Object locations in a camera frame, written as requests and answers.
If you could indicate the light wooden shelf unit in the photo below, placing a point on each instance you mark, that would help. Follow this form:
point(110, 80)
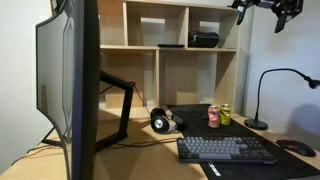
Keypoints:
point(173, 80)

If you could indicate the black desk mat white logo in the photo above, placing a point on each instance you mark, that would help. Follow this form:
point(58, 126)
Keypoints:
point(196, 121)

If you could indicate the black red computer mouse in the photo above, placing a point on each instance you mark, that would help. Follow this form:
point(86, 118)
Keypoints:
point(296, 147)

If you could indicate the pink soda can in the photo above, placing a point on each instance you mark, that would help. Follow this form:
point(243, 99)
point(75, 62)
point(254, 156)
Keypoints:
point(213, 117)

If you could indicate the grey black mechanical keyboard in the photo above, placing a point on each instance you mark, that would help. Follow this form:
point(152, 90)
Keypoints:
point(220, 150)

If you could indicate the black monitor stand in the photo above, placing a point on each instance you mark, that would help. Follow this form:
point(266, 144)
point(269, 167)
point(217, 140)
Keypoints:
point(125, 110)

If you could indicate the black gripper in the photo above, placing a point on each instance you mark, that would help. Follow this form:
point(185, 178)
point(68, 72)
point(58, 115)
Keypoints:
point(266, 3)

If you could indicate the black silver headphones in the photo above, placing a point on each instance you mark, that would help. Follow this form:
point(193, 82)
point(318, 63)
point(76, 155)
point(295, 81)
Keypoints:
point(160, 123)

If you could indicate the flat black tablet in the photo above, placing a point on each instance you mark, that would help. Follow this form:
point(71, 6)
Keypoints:
point(171, 45)

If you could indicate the yellow soda can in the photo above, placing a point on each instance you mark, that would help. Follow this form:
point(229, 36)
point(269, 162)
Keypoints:
point(225, 115)

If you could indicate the black zippered case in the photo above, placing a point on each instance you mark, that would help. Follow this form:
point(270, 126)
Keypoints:
point(203, 39)

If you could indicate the black curved computer monitor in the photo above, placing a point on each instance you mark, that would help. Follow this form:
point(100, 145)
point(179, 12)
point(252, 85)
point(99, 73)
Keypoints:
point(53, 66)

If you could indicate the black gooseneck desk lamp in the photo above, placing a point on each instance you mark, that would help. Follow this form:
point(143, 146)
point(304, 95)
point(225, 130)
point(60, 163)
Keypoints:
point(256, 124)

